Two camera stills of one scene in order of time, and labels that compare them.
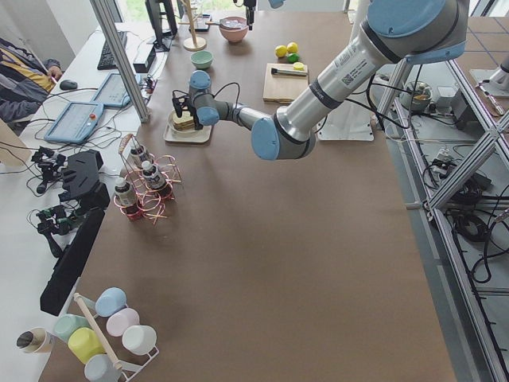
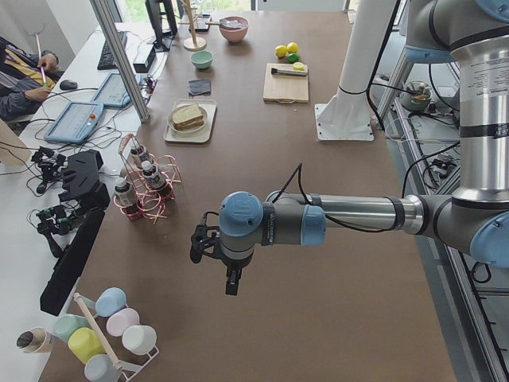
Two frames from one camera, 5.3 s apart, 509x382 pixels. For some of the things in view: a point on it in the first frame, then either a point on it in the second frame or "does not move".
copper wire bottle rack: [147, 185] does not move
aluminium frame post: [103, 12] does not move
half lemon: [298, 66] does not move
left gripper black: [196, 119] → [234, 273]
